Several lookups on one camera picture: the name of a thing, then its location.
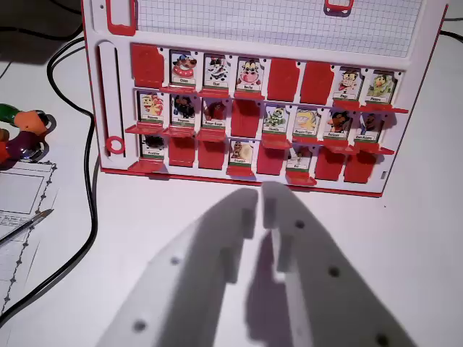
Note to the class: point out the red flap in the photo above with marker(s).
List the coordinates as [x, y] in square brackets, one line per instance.
[179, 89]

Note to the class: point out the thin pen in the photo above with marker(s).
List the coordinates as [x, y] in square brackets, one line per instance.
[25, 225]

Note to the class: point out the printed paper sheet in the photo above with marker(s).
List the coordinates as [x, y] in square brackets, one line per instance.
[21, 188]

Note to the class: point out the purple toy piece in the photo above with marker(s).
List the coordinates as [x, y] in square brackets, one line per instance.
[23, 146]

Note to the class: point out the orange toy piece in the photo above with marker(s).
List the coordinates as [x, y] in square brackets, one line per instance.
[30, 121]

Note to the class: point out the red toy piece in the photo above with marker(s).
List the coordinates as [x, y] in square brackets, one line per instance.
[3, 152]

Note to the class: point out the green toy piece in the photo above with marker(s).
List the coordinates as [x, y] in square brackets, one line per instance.
[7, 114]

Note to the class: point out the red and white game board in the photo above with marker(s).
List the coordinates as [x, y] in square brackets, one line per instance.
[253, 39]

